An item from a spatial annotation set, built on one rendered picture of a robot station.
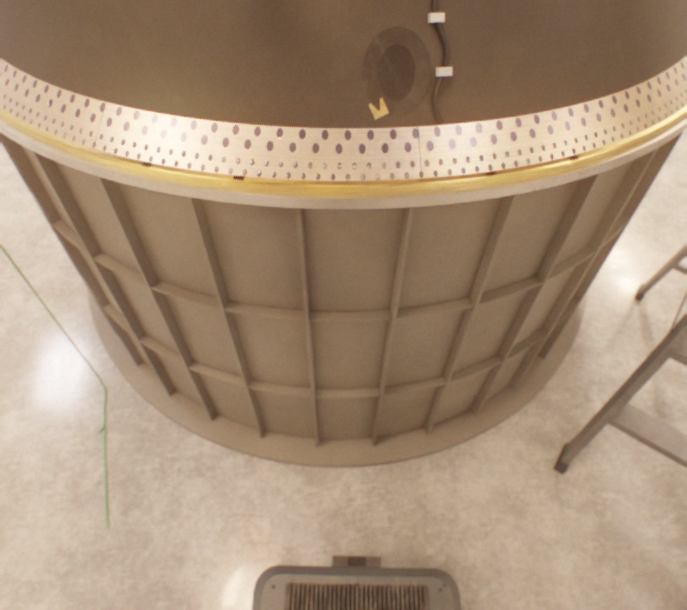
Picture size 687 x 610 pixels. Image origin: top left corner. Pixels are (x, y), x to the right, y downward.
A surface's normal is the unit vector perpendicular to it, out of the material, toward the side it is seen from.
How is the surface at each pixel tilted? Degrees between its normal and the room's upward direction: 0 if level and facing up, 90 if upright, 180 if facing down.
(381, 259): 90
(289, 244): 90
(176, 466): 0
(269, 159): 43
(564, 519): 0
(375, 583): 0
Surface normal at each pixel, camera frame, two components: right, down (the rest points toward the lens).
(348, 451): 0.01, -0.65
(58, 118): -0.32, -0.03
